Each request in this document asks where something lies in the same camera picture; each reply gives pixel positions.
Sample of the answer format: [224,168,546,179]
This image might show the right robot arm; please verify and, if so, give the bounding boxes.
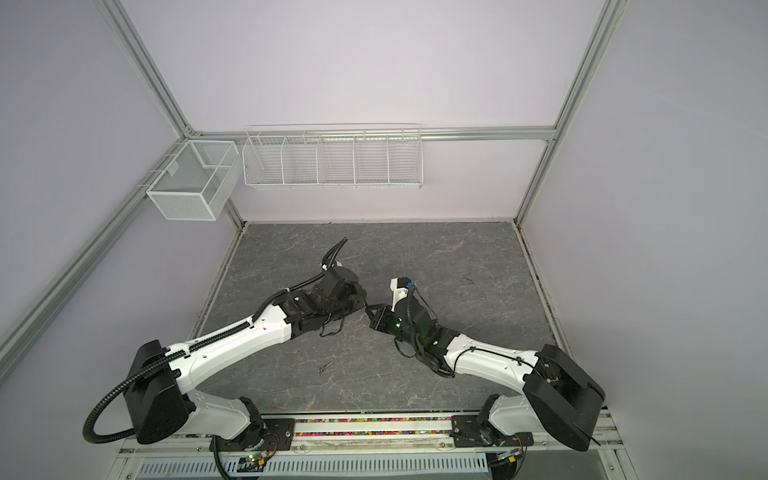
[365,278,606,452]

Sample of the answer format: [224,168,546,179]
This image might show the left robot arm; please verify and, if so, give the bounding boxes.
[82,239,366,450]

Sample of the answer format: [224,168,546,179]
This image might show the white mesh box basket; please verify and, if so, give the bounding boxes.
[147,140,243,221]

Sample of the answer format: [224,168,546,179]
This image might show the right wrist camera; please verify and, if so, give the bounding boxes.
[390,277,415,310]

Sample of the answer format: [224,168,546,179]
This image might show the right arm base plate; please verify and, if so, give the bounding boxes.
[449,415,534,448]

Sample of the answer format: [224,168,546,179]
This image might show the white wire shelf basket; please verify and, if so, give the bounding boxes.
[242,123,424,189]

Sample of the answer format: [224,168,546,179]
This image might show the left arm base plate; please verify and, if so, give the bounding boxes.
[236,417,296,451]

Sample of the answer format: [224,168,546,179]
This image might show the white vented cable duct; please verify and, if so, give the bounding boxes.
[135,453,490,479]

